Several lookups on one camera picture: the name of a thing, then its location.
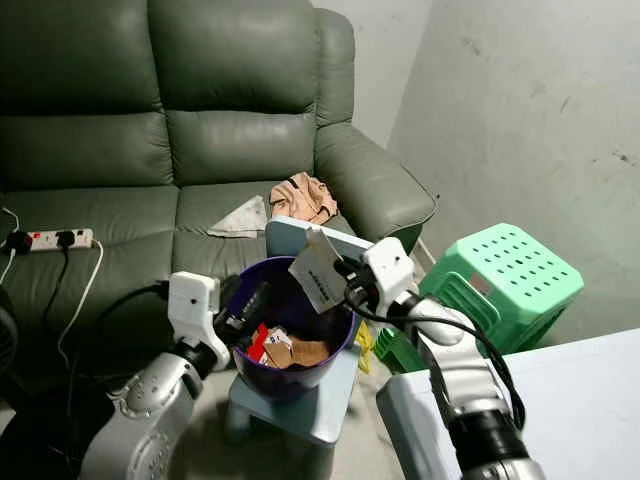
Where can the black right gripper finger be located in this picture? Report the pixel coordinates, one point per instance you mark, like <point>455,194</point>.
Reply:
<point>348,268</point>

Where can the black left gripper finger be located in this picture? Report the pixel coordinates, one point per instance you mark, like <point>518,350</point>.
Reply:
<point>256,302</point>

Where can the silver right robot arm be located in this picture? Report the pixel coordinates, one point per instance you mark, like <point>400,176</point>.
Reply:
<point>460,370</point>

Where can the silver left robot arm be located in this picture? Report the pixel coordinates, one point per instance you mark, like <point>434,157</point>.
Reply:
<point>150,410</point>

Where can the purple plastic rubbish bin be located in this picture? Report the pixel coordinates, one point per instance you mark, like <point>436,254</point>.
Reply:
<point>335,375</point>

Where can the small yellow plastic piece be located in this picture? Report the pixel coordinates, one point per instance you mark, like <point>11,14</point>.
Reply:
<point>363,345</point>

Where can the brown cardboard scrap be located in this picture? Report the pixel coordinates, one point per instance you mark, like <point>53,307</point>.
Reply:
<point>300,352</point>

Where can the light blue flat board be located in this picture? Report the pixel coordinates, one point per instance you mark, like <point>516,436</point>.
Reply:
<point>285,235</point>

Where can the white triangular tissue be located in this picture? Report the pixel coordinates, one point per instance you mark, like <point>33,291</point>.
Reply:
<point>242,220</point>

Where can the crumpled peach cloth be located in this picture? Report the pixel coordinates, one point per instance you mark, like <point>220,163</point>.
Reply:
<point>302,198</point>

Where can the light blue plastic stool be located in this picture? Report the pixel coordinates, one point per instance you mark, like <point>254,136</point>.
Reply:
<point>305,412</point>

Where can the mint green perforated stool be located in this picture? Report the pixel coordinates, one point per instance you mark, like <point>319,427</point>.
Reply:
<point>510,265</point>

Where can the black power plug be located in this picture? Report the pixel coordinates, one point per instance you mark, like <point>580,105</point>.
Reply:
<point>68,239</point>
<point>20,242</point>

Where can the white power strip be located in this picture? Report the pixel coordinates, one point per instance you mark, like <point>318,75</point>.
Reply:
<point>55,239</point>

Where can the black floor fan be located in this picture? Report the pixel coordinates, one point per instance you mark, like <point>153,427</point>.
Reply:
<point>8,345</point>

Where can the grey-green leather sofa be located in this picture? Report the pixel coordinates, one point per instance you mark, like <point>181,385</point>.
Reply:
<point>100,140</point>

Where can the pale blue table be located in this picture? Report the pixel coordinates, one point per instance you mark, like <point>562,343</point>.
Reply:
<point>560,400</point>

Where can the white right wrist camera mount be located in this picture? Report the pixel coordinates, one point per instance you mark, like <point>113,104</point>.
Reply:
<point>390,265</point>

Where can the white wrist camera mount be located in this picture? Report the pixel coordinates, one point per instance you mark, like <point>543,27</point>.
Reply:
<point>390,265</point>
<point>195,305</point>

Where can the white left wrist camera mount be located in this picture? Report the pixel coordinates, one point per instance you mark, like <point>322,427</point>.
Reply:
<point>195,305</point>

